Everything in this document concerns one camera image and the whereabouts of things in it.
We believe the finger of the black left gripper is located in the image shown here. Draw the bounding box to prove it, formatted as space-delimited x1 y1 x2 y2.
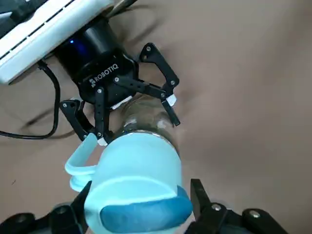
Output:
59 86 114 147
113 42 182 128

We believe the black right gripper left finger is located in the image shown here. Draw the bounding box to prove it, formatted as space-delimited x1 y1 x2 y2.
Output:
0 181 92 234

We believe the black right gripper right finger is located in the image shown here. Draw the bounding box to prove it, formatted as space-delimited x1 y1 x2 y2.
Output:
185 178 291 234

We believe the clear glass jar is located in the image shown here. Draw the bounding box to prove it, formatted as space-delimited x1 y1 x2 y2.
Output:
111 96 182 162

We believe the light-blue lid with strap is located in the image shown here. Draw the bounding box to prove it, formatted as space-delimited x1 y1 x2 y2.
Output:
64 132 195 234

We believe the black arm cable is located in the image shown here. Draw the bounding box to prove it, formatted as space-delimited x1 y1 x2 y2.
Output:
0 59 62 140

